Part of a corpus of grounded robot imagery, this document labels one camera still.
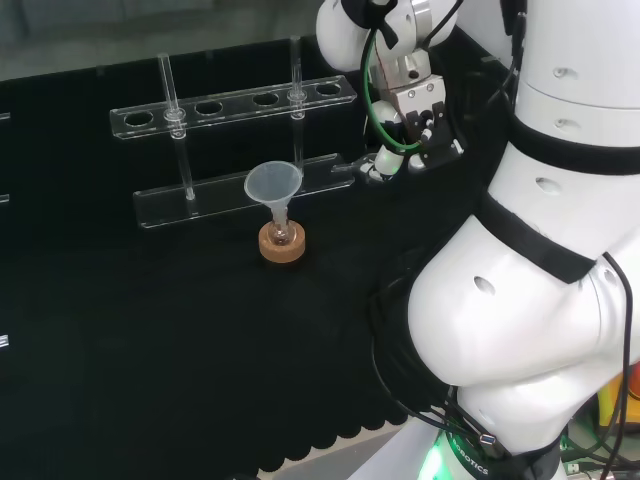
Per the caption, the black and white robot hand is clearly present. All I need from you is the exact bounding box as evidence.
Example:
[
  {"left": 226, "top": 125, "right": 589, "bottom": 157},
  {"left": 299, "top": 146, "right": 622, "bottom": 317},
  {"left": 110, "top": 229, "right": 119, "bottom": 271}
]
[{"left": 367, "top": 99, "right": 431, "bottom": 184}]

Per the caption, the clear plastic funnel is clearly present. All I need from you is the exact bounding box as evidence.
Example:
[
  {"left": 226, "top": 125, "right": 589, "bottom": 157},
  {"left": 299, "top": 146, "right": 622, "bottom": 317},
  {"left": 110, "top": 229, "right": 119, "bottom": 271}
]
[{"left": 243, "top": 160, "right": 304, "bottom": 227}]

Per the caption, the small round-bottom glass flask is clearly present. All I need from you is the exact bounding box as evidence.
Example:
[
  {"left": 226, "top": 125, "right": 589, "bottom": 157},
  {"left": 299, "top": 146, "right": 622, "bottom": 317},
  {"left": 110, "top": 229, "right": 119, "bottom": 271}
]
[{"left": 266, "top": 212, "right": 294, "bottom": 248}]

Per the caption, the clear acrylic funnel stand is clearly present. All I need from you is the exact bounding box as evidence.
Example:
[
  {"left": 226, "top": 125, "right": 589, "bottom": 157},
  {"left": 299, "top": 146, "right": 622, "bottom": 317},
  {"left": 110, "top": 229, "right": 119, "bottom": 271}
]
[{"left": 108, "top": 35, "right": 359, "bottom": 230}]

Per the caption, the black cloth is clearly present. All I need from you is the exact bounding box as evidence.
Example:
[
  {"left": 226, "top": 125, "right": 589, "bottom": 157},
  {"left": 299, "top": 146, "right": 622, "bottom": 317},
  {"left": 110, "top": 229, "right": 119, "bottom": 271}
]
[{"left": 0, "top": 17, "right": 521, "bottom": 475}]

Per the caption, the yellow stop button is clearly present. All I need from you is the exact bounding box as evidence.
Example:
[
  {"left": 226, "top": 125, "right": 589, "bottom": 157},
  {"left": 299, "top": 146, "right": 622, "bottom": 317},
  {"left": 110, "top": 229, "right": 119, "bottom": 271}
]
[{"left": 595, "top": 363, "right": 640, "bottom": 437}]

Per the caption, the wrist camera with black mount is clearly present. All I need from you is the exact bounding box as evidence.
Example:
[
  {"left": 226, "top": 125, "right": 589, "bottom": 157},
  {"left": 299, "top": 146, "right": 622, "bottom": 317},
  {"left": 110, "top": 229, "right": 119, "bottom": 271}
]
[{"left": 403, "top": 99, "right": 465, "bottom": 174}]

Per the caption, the cork ring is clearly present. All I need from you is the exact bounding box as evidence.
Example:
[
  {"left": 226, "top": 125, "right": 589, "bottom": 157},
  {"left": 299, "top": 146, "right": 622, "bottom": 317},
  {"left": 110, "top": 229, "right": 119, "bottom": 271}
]
[{"left": 258, "top": 221, "right": 307, "bottom": 269}]

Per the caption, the black cable bundle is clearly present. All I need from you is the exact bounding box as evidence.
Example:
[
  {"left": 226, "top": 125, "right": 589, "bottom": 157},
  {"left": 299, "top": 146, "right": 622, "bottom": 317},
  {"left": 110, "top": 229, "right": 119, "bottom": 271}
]
[{"left": 367, "top": 287, "right": 481, "bottom": 436}]

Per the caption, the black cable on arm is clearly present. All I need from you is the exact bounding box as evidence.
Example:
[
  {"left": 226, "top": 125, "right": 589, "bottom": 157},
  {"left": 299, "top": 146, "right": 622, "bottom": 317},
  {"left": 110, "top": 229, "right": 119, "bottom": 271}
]
[{"left": 601, "top": 251, "right": 640, "bottom": 474}]

